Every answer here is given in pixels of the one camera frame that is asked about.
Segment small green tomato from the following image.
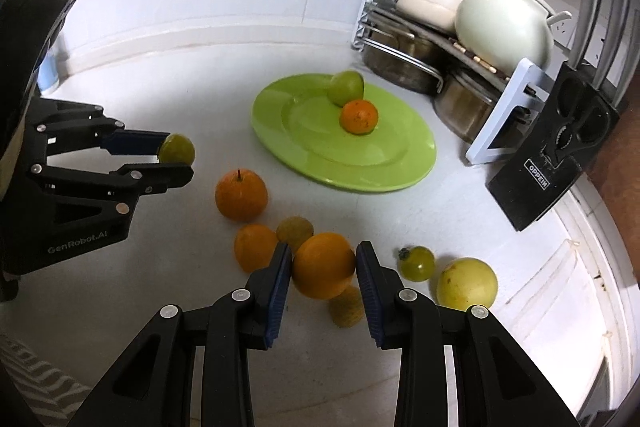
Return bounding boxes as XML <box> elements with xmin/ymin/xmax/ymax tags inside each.
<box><xmin>398</xmin><ymin>246</ymin><xmax>436</xmax><ymax>282</ymax></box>
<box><xmin>157</xmin><ymin>133</ymin><xmax>195</xmax><ymax>166</ymax></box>

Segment orange with stem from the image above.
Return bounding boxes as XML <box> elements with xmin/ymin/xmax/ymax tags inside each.
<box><xmin>214</xmin><ymin>168</ymin><xmax>269</xmax><ymax>223</ymax></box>

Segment yellow pear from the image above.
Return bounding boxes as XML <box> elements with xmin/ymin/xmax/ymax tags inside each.
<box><xmin>436</xmin><ymin>258</ymin><xmax>498</xmax><ymax>311</ymax></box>

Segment small orange mandarin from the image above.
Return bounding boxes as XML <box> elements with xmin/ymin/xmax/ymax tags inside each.
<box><xmin>233</xmin><ymin>223</ymin><xmax>278</xmax><ymax>274</ymax></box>

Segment brown small fruit front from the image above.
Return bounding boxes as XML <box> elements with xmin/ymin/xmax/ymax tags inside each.
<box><xmin>328</xmin><ymin>286</ymin><xmax>364</xmax><ymax>329</ymax></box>

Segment brown small fruit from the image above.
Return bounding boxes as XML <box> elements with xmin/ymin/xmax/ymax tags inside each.
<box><xmin>328</xmin><ymin>286</ymin><xmax>364</xmax><ymax>329</ymax></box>
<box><xmin>276</xmin><ymin>216</ymin><xmax>314</xmax><ymax>255</ymax></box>

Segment green apple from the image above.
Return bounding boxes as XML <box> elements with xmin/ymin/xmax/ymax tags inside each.
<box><xmin>328</xmin><ymin>70</ymin><xmax>364</xmax><ymax>107</ymax></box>

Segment large front orange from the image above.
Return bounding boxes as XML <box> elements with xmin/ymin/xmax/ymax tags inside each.
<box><xmin>340</xmin><ymin>100</ymin><xmax>378</xmax><ymax>135</ymax></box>

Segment brown small fruit back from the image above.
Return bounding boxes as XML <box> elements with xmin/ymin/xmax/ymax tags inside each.
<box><xmin>276</xmin><ymin>216</ymin><xmax>314</xmax><ymax>255</ymax></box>

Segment white pump bottle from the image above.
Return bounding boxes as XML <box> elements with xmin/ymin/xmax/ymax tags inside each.
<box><xmin>37</xmin><ymin>51</ymin><xmax>61</xmax><ymax>95</ymax></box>

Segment striped cloth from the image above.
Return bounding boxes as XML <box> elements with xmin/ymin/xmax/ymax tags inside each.
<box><xmin>1</xmin><ymin>333</ymin><xmax>91</xmax><ymax>426</ymax></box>

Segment green plate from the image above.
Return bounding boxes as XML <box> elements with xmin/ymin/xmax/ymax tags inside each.
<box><xmin>250</xmin><ymin>74</ymin><xmax>436</xmax><ymax>193</ymax></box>

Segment steel pan under rack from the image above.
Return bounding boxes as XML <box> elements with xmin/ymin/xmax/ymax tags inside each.
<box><xmin>362</xmin><ymin>29</ymin><xmax>448</xmax><ymax>96</ymax></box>

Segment black scissors in block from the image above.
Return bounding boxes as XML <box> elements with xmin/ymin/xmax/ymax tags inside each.
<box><xmin>542</xmin><ymin>77</ymin><xmax>613</xmax><ymax>169</ymax></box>

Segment steel pot under rack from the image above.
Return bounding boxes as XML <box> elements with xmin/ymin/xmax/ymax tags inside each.
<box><xmin>434</xmin><ymin>67</ymin><xmax>501</xmax><ymax>143</ymax></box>

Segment black knife block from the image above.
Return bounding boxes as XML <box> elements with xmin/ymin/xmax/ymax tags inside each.
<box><xmin>487</xmin><ymin>63</ymin><xmax>620</xmax><ymax>231</ymax></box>

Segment white corner pot rack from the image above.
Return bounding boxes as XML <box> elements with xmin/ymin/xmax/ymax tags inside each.
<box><xmin>352</xmin><ymin>0</ymin><xmax>553</xmax><ymax>165</ymax></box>

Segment beaded trivet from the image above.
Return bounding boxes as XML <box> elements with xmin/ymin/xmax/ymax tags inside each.
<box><xmin>449</xmin><ymin>38</ymin><xmax>510</xmax><ymax>80</ymax></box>

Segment white ceramic pot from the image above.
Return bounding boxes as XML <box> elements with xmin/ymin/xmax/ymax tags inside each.
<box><xmin>454</xmin><ymin>0</ymin><xmax>572</xmax><ymax>76</ymax></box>

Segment steel knife handle right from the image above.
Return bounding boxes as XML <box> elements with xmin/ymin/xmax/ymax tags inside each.
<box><xmin>612</xmin><ymin>10</ymin><xmax>640</xmax><ymax>109</ymax></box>

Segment steel knife handle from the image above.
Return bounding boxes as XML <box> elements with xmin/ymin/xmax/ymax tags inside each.
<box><xmin>592</xmin><ymin>0</ymin><xmax>630</xmax><ymax>91</ymax></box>
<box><xmin>612</xmin><ymin>10</ymin><xmax>640</xmax><ymax>109</ymax></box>
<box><xmin>568</xmin><ymin>0</ymin><xmax>602</xmax><ymax>69</ymax></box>

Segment steel knife handle middle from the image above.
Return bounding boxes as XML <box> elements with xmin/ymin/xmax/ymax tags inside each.
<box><xmin>592</xmin><ymin>0</ymin><xmax>630</xmax><ymax>91</ymax></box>

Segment steel knife handle left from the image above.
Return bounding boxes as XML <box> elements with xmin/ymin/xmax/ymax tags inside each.
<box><xmin>568</xmin><ymin>0</ymin><xmax>602</xmax><ymax>69</ymax></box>

